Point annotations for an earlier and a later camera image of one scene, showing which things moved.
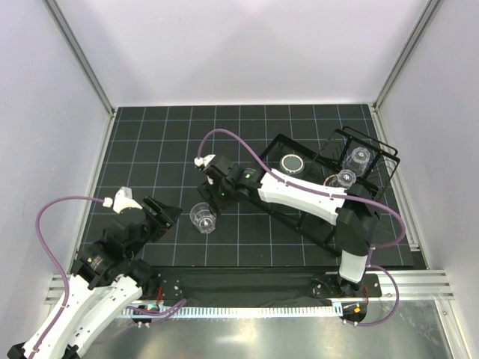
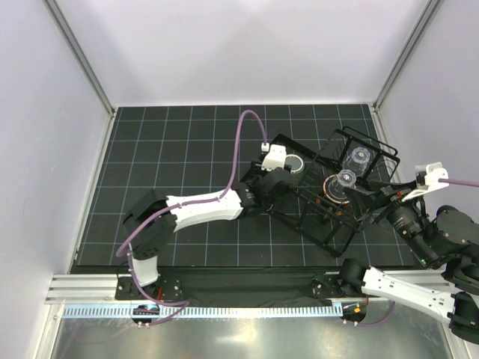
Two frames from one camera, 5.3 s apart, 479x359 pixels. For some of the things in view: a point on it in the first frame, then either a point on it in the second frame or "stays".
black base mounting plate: (257, 284) stays
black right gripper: (209, 186) → (361, 201)
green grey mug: (292, 163) stays
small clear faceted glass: (358, 161) stays
